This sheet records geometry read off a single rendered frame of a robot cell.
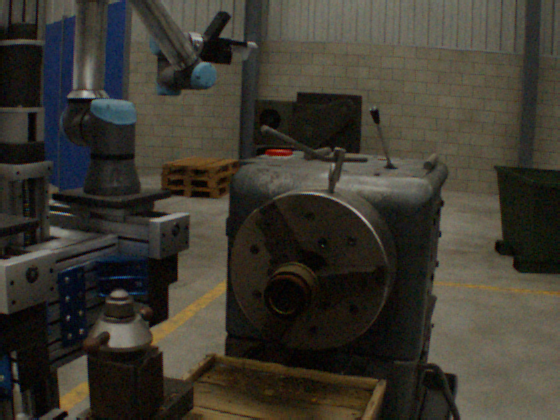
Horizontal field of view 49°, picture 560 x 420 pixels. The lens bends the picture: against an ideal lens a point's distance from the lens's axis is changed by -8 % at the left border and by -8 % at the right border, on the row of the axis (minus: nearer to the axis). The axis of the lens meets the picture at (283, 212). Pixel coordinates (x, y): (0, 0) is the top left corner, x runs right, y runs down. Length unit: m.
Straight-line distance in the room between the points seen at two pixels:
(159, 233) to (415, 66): 9.94
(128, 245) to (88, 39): 0.55
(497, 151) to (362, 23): 3.18
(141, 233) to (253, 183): 0.31
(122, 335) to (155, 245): 0.80
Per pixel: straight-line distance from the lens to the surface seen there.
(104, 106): 1.63
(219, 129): 12.04
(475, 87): 11.26
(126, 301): 0.77
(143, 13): 1.72
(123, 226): 1.60
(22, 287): 1.21
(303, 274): 1.15
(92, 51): 1.76
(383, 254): 1.22
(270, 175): 1.44
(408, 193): 1.37
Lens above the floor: 1.41
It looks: 10 degrees down
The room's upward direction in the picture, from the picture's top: 3 degrees clockwise
